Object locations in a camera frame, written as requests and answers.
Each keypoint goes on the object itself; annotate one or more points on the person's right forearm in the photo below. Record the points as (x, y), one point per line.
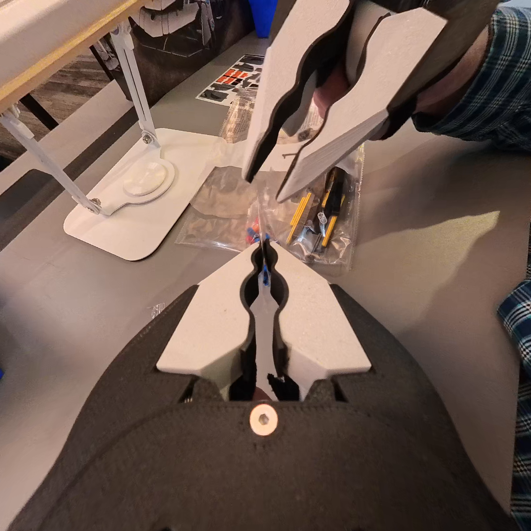
(498, 95)

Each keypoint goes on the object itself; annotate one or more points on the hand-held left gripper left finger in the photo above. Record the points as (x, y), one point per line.
(207, 327)

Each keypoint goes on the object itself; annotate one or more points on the small clear plastic scrap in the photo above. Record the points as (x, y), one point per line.
(157, 310)

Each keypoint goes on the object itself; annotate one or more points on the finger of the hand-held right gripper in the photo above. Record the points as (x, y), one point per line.
(390, 62)
(290, 49)

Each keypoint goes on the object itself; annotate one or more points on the small bag of colourful pins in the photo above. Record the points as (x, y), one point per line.
(254, 232)

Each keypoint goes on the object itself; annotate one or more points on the person's right hand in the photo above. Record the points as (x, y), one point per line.
(456, 79)

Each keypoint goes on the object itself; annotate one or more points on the black table leg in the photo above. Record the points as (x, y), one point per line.
(39, 112)

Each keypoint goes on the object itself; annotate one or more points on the sticker sheet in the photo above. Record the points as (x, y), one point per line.
(224, 79)

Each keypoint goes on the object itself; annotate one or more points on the dark lego set box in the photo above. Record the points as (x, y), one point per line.
(186, 37)

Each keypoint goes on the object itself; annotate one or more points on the clear bag with printed label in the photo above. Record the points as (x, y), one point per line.
(236, 120)

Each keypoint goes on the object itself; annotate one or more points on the blue plastic bin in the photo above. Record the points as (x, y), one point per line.
(263, 16)

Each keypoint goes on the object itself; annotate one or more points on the white adjustable book stand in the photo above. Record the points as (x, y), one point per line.
(137, 224)

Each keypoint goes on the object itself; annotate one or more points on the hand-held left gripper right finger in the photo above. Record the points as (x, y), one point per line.
(319, 332)

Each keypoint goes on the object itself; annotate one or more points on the clear bag yellow black parts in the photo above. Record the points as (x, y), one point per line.
(332, 232)

